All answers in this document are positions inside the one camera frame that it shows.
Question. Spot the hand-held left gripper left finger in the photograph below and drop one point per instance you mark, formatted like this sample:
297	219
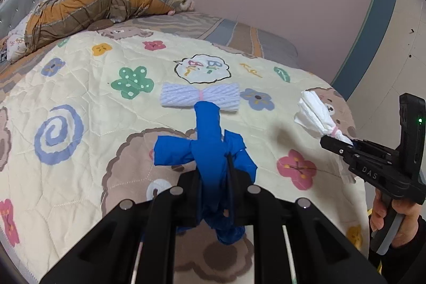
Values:
189	199

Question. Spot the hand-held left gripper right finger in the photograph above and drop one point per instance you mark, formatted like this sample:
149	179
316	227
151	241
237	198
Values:
240	199

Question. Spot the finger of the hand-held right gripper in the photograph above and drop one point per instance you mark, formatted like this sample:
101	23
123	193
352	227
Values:
334	146
376	148

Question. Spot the white tissue bundle pink band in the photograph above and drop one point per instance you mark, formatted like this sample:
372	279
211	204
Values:
318	117

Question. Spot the blue rubber glove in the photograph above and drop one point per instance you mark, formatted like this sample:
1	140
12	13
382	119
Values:
208	144

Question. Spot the person's right forearm dark sleeve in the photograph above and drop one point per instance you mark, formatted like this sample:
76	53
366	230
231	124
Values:
409	259

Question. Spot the person's right hand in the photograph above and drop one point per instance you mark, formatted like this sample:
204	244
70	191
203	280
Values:
411	219

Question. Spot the striped grey bed sheet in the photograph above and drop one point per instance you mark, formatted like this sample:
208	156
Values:
239	34

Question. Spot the cream printed bear blanket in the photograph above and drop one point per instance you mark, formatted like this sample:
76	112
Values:
83	87

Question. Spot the orange brown quilt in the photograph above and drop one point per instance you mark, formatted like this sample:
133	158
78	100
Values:
83	8

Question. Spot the floral white pillow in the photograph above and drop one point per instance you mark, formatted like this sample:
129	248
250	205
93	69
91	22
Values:
15	41

